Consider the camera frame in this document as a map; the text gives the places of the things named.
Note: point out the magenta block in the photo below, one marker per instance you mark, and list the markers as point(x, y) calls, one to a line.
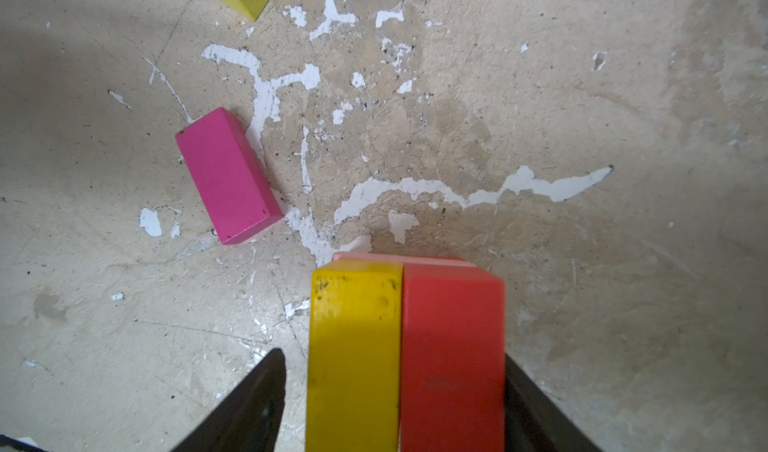
point(228, 176)

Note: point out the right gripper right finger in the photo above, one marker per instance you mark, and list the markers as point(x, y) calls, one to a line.
point(533, 422)

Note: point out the yellow arch block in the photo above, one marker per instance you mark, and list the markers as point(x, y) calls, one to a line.
point(354, 357)

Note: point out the red arch block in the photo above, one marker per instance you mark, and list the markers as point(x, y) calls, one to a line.
point(452, 359)

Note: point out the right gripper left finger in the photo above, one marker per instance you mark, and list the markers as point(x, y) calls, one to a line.
point(249, 418)

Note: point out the light pink block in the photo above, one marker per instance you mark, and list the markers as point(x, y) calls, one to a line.
point(422, 260)

